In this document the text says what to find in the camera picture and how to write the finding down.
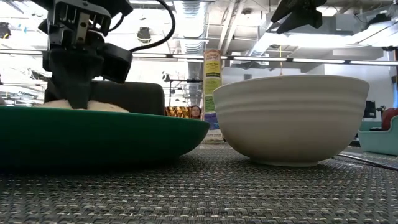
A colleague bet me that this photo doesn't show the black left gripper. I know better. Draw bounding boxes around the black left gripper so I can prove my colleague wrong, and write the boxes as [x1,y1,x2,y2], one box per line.
[38,0,113,110]

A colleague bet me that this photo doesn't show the tall pasta bottle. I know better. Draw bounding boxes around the tall pasta bottle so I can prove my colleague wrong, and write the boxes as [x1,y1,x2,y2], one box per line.
[202,49,224,145]

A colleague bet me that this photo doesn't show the green plate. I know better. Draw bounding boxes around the green plate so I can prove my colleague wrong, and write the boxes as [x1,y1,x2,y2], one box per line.
[0,105,211,170]

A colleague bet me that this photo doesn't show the white ceramic bowl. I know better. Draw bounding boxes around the white ceramic bowl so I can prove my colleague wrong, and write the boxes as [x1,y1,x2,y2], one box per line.
[212,74,371,168]

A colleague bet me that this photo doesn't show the yellow brown patterned fabric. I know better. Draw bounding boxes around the yellow brown patterned fabric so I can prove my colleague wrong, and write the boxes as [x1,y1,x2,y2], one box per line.
[164,106,192,119]

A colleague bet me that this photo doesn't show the teal plastic tray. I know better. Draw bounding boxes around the teal plastic tray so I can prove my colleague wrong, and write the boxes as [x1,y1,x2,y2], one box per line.
[356,114,398,157]

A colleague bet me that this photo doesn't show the grey woven placemat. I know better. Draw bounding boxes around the grey woven placemat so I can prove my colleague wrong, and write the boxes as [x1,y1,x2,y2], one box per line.
[0,142,398,224]

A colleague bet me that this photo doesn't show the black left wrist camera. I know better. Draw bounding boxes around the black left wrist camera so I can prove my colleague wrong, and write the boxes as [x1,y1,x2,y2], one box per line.
[101,42,134,85]

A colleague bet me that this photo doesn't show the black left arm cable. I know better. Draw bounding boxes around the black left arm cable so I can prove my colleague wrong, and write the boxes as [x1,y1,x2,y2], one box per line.
[128,0,177,54]

